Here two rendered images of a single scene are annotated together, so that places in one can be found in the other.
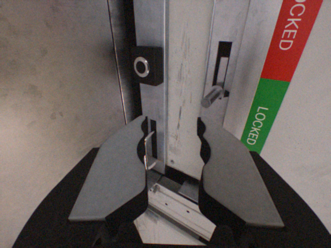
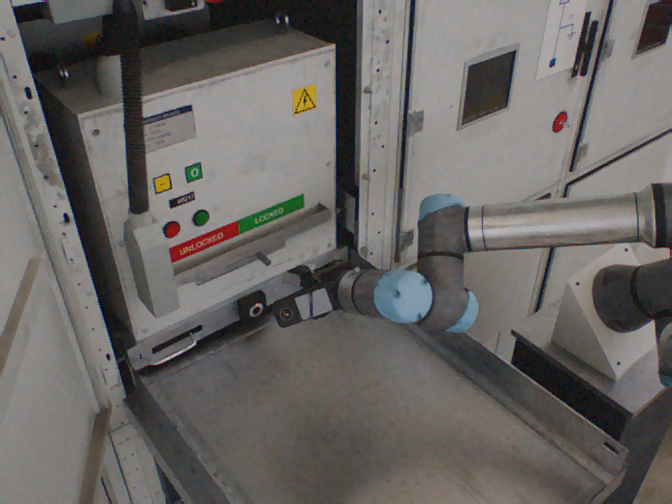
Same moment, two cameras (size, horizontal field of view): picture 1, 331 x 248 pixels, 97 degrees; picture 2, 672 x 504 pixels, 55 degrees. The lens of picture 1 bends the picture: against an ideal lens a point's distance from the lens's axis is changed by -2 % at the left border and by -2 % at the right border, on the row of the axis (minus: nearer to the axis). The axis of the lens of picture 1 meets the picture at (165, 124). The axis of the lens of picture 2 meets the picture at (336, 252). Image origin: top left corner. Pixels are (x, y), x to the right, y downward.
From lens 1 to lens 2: 111 cm
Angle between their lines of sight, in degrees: 10
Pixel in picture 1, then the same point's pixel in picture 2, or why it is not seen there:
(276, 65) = (230, 232)
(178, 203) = (369, 225)
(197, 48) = (230, 277)
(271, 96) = (247, 222)
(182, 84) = (256, 273)
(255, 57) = (237, 253)
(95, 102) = (294, 333)
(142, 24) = (224, 320)
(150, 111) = (286, 288)
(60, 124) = (316, 347)
